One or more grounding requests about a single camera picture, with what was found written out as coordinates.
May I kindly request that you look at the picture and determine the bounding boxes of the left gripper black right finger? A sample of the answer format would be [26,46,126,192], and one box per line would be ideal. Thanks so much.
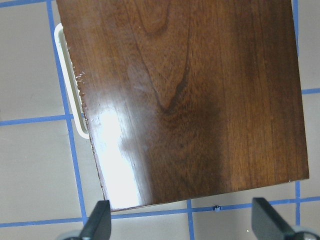
[251,197,295,240]

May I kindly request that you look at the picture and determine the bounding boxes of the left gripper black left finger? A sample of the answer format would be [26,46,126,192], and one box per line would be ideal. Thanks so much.
[79,200,111,240]

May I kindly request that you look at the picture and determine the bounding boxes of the brown wooden drawer cabinet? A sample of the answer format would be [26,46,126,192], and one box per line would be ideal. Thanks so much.
[57,0,309,211]

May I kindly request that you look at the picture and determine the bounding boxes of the white drawer handle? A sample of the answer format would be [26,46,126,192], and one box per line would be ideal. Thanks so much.
[54,22,90,140]

